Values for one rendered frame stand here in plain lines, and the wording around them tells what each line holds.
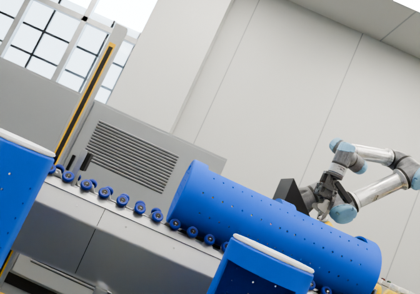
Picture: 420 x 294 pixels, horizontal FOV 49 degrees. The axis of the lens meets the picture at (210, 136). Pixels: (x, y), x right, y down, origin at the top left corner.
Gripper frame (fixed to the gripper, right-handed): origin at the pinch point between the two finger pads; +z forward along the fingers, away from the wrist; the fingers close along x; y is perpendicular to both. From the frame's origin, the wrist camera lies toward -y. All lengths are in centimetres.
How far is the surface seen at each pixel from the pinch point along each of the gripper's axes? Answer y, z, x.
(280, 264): 33, 22, 67
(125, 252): 73, 46, 18
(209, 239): 45, 28, 16
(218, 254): 40, 32, 17
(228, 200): 45, 11, 19
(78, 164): 104, 24, 10
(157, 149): 78, -4, -143
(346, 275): -11.1, 18.1, 19.2
